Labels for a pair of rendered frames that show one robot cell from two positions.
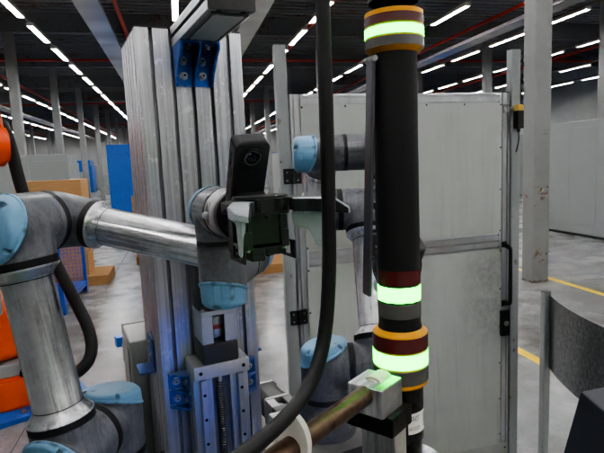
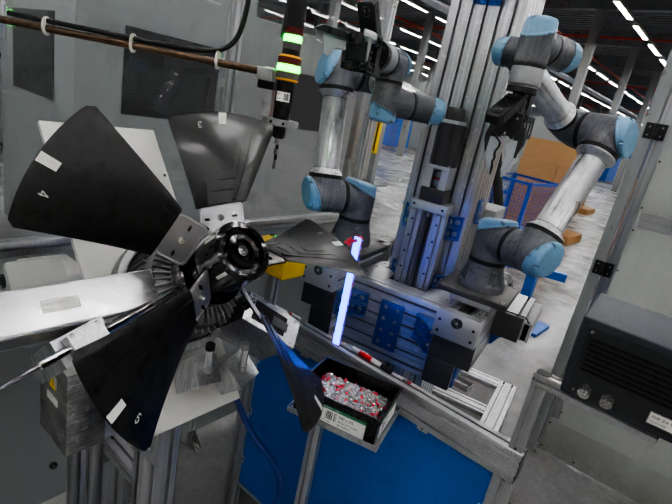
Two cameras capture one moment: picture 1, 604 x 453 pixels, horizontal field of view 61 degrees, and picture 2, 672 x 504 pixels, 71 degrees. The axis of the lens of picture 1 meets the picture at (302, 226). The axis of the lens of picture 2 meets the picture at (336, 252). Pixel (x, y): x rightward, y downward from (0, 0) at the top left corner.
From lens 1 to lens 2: 94 cm
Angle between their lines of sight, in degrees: 52
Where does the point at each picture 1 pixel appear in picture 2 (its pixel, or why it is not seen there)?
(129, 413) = (359, 195)
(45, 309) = (332, 113)
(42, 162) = not seen: hidden behind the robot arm
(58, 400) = (322, 161)
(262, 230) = (353, 51)
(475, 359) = not seen: outside the picture
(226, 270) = (378, 95)
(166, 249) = not seen: hidden behind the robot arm
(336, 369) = (491, 237)
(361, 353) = (515, 234)
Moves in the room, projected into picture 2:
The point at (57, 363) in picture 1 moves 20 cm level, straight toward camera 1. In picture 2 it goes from (328, 142) to (295, 141)
